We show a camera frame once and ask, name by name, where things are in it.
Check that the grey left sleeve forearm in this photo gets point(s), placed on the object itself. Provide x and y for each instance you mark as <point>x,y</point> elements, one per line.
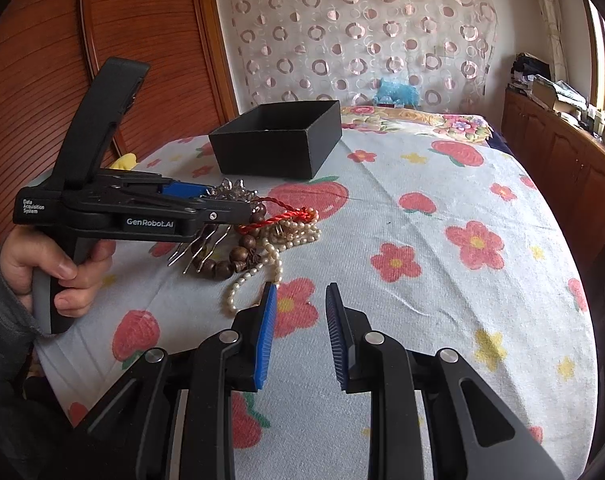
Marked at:
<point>17,333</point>

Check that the pink circle pattern curtain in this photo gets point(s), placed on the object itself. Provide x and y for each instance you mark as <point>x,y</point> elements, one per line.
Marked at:
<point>347,50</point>

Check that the clutter pile on cabinet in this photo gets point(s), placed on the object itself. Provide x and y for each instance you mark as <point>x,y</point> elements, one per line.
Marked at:
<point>531,77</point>

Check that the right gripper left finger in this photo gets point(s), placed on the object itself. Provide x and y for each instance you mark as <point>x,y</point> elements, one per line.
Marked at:
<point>256,326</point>

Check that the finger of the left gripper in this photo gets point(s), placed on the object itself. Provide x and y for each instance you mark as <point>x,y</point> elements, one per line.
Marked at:
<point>224,211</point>
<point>184,190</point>

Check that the wooden wardrobe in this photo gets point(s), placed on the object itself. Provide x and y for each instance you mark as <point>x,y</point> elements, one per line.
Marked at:
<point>50,51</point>

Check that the blue bubble wrap bag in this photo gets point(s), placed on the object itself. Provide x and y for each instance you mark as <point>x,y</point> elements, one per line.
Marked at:
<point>396,94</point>

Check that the floral quilt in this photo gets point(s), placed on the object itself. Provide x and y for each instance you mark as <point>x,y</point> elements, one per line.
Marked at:
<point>469,129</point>

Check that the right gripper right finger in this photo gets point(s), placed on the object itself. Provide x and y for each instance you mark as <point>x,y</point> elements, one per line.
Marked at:
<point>347,327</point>

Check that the wooden side cabinet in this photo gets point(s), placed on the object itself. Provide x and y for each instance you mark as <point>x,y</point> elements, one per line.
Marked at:
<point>567,164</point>

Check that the black open cardboard box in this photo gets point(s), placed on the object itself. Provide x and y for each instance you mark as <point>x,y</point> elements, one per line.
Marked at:
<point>287,140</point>

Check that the silver ornate hair comb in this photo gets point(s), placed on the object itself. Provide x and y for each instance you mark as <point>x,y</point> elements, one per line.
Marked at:
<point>201,245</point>

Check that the strawberry flower print sheet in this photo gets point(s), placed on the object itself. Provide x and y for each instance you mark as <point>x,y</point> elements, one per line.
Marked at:
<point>442,244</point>

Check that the person's left hand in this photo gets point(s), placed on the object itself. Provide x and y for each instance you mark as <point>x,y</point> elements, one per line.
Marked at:
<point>26,250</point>

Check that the yellow plush toy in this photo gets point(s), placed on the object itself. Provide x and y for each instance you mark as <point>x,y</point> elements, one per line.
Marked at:
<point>125,162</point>

